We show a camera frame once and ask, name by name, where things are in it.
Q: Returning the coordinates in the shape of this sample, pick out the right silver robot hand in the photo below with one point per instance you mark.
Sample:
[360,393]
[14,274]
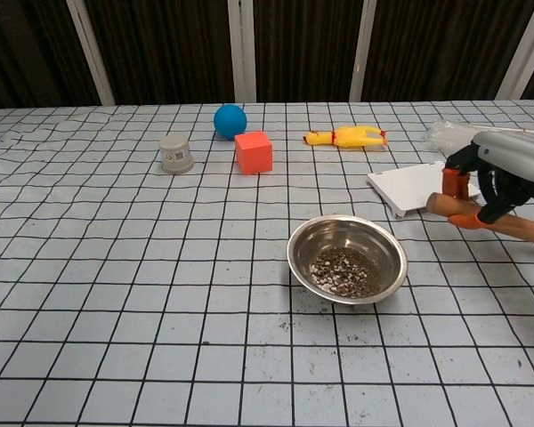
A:
[516,155]

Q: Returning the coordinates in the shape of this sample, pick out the wooden stick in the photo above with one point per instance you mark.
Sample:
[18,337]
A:
[529,229]

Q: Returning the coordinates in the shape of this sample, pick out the stainless steel bowl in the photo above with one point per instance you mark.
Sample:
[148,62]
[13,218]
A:
[382,249]

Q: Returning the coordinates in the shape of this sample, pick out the clear plastic bag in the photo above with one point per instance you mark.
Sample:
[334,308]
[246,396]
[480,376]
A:
[449,132]

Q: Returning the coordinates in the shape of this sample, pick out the white flat board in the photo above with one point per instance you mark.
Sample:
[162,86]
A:
[409,187]

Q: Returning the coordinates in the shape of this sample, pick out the yellow rubber chicken toy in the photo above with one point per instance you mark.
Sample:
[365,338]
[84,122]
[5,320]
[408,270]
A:
[351,135]

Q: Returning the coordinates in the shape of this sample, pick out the crushed brown white crumbs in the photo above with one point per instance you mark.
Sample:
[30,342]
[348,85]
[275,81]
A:
[345,276]

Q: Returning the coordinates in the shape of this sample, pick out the orange cube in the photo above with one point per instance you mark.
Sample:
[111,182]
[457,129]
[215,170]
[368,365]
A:
[254,153]

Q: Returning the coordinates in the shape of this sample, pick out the blue ball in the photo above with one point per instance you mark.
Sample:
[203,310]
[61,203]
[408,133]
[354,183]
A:
[230,121]

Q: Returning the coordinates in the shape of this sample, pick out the grey cylindrical cup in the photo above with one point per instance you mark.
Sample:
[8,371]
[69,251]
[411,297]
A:
[175,155]

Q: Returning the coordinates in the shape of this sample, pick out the white black checked tablecloth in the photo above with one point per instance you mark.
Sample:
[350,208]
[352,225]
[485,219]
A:
[138,289]

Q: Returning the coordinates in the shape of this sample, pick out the white metal frame post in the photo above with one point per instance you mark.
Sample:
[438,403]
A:
[91,49]
[241,49]
[518,49]
[360,49]

